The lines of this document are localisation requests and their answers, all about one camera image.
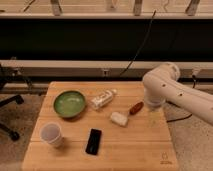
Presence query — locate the black rectangular eraser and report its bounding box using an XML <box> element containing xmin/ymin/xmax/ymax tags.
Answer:
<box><xmin>86</xmin><ymin>129</ymin><xmax>102</xmax><ymax>155</ymax></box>

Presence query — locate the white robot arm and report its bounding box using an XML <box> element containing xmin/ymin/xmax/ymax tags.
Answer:
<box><xmin>142</xmin><ymin>62</ymin><xmax>213</xmax><ymax>125</ymax></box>

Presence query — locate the green ceramic bowl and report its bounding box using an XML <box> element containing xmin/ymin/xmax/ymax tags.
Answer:
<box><xmin>53</xmin><ymin>90</ymin><xmax>86</xmax><ymax>118</ymax></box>

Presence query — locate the white paper cup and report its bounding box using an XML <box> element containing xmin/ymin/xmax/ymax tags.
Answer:
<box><xmin>40</xmin><ymin>123</ymin><xmax>63</xmax><ymax>148</ymax></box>

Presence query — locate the black office chair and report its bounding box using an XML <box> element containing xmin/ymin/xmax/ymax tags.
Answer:
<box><xmin>0</xmin><ymin>64</ymin><xmax>24</xmax><ymax>141</ymax></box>

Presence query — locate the brown brush handle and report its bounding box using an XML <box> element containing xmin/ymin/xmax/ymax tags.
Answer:
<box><xmin>129</xmin><ymin>102</ymin><xmax>144</xmax><ymax>115</ymax></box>

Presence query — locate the black hanging cable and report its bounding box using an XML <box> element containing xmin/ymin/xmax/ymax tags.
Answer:
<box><xmin>118</xmin><ymin>10</ymin><xmax>157</xmax><ymax>77</ymax></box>

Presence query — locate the black floor cable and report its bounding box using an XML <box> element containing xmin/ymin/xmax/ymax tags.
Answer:
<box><xmin>166</xmin><ymin>113</ymin><xmax>194</xmax><ymax>124</ymax></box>

